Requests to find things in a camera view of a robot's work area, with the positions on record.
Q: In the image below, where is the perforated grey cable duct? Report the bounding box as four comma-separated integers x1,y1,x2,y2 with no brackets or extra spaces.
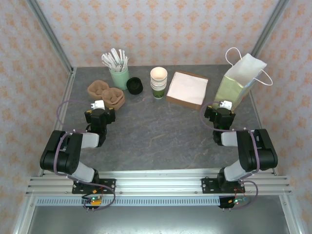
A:
35,196,221,207

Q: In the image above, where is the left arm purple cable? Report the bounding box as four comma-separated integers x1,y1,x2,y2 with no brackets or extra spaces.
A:
53,99,117,211

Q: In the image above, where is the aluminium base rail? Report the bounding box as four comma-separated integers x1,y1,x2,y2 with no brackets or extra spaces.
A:
25,170,292,195

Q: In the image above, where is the green straw holder cup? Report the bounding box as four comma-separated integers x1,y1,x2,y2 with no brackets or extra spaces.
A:
109,65,130,91

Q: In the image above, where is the green paper coffee cup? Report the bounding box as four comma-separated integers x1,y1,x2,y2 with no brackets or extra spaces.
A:
150,67,169,82

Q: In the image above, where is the small circuit board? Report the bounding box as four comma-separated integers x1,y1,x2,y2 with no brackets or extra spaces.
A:
229,197,249,206
81,195,103,208

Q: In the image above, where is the aluminium frame post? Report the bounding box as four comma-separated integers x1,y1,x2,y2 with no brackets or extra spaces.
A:
250,0,291,58
12,195,37,234
279,195,302,234
25,0,75,75

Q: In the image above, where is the brown cardboard napkin box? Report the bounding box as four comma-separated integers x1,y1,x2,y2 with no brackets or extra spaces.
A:
166,70,209,111

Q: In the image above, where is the grey metal sheet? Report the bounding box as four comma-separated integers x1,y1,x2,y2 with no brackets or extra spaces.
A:
25,206,293,234

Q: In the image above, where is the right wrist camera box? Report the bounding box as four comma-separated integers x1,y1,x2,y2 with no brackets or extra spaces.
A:
218,100,233,111

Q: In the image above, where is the black plastic cup lid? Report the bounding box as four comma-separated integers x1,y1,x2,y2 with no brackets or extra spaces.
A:
126,77,143,90

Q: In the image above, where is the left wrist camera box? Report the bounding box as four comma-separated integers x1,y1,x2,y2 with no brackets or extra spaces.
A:
90,99,106,111

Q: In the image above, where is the white napkin stack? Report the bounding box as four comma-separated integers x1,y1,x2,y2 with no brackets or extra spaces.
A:
167,72,208,105

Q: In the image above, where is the paper cup stack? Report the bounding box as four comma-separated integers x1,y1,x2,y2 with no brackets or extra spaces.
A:
150,75,168,100

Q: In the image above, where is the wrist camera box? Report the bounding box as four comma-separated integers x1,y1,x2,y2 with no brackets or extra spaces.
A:
90,99,106,111
218,100,233,111

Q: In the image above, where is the green paper gift bag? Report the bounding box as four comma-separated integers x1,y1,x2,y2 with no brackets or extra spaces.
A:
214,47,273,113

